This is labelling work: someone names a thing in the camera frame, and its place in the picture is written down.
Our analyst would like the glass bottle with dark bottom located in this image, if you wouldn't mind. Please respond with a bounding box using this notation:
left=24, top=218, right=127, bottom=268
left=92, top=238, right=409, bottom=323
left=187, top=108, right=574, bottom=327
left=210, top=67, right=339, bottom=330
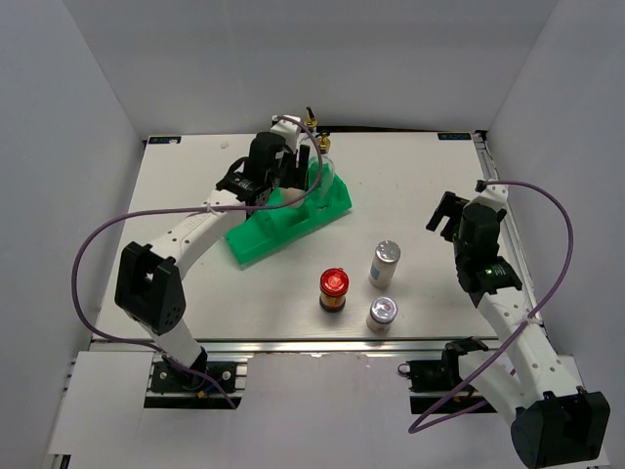
left=301, top=107, right=318, bottom=148

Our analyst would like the glass bottle gold black pourer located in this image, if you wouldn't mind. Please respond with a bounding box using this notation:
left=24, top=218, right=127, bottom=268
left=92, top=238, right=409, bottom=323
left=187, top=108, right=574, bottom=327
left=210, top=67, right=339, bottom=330
left=309, top=132, right=335, bottom=209

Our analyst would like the blue label silver lid shaker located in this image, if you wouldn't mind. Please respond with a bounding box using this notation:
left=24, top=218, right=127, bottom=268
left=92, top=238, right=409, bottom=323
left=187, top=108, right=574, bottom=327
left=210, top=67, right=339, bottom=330
left=369, top=240, right=401, bottom=288

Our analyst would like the jar with silver lid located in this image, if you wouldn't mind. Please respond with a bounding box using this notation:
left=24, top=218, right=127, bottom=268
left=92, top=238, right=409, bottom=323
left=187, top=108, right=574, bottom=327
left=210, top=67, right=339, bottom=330
left=275, top=188, right=310, bottom=209

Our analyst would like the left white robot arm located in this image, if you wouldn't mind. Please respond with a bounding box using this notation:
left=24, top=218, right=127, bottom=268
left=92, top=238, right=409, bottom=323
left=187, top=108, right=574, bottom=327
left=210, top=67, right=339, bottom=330
left=114, top=132, right=311, bottom=391

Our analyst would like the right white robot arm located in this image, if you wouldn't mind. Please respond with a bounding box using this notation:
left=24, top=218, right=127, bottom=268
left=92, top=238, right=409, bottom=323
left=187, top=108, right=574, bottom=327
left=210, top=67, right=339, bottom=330
left=426, top=187, right=610, bottom=468

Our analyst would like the green three-compartment bin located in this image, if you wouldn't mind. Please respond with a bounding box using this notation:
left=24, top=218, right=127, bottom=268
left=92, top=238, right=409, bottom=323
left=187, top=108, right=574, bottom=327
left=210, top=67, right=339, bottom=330
left=225, top=171, right=352, bottom=266

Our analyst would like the right blue table label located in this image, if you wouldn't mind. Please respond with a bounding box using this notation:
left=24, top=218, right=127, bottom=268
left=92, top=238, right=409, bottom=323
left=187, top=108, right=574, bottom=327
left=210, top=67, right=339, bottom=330
left=437, top=132, right=473, bottom=142

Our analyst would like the blue table label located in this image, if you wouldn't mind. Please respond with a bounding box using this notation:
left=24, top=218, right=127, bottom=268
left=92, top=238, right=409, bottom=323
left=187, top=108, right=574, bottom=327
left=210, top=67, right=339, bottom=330
left=147, top=136, right=182, bottom=145
left=437, top=132, right=473, bottom=142

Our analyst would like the small red label spice jar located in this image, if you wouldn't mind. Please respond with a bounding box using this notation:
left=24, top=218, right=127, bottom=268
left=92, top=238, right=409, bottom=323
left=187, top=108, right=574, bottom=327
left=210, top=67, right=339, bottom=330
left=366, top=296, right=398, bottom=333

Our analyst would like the red lid dark sauce jar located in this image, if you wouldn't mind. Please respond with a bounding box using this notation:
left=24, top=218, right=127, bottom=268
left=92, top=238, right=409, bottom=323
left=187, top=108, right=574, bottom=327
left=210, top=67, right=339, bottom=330
left=319, top=268, right=350, bottom=314

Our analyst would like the left blue table label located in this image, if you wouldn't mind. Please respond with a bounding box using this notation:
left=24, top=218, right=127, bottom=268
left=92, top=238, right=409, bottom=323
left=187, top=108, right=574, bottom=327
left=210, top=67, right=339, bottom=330
left=147, top=136, right=182, bottom=145

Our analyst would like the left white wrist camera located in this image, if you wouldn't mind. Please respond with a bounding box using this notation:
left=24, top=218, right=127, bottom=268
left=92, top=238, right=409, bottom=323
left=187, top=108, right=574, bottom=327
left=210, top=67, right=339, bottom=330
left=270, top=114, right=302, bottom=151

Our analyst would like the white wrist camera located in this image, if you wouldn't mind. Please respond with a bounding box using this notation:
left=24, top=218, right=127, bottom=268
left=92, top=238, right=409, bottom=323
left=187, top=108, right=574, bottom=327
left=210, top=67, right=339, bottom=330
left=270, top=114, right=302, bottom=151
left=473, top=180, right=508, bottom=223

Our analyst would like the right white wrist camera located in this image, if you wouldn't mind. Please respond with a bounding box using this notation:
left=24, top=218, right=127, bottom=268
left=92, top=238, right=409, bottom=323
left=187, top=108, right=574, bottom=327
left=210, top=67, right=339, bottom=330
left=473, top=180, right=508, bottom=223

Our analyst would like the right aluminium table rail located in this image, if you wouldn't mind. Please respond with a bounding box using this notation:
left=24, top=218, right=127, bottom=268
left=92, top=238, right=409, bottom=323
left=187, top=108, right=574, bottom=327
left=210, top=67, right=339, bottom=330
left=471, top=129, right=553, bottom=349

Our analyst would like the aluminium table rail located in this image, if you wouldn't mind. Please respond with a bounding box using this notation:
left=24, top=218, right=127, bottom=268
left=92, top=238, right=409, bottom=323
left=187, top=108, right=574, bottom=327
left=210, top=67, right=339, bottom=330
left=471, top=129, right=553, bottom=349
left=87, top=336, right=504, bottom=361

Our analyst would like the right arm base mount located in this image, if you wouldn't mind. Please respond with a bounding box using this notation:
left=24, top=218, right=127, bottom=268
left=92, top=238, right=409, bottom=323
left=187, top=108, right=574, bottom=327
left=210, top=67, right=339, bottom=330
left=397, top=337, right=495, bottom=415

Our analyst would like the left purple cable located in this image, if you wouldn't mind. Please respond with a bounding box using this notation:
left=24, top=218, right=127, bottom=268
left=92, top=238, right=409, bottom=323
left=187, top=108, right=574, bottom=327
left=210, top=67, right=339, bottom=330
left=71, top=119, right=326, bottom=409

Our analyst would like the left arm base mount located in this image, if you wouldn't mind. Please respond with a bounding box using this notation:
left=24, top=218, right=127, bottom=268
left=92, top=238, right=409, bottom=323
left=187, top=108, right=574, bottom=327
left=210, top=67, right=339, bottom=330
left=144, top=357, right=247, bottom=410

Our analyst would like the front aluminium table rail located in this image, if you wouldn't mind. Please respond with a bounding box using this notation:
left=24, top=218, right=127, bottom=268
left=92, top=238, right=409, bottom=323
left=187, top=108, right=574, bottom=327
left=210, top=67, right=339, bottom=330
left=87, top=336, right=504, bottom=361

